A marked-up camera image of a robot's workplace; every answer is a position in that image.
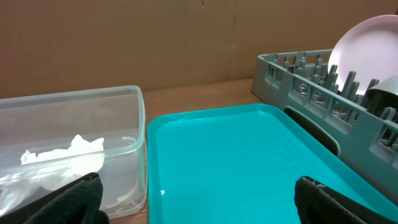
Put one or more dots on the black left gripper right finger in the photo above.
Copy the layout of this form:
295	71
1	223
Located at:
319	204

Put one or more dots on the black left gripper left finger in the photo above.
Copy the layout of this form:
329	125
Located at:
75	203

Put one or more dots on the white tissue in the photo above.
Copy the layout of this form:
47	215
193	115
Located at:
17	187

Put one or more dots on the grey bowl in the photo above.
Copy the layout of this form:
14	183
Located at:
383	95

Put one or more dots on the white round plate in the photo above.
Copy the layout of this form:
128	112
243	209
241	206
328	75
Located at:
369	49

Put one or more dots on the grey dishwasher rack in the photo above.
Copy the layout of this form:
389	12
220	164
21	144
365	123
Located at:
363	130

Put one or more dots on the clear plastic bin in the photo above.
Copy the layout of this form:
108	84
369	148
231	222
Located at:
43	123

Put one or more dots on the teal plastic tray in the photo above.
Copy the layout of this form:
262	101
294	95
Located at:
239	164

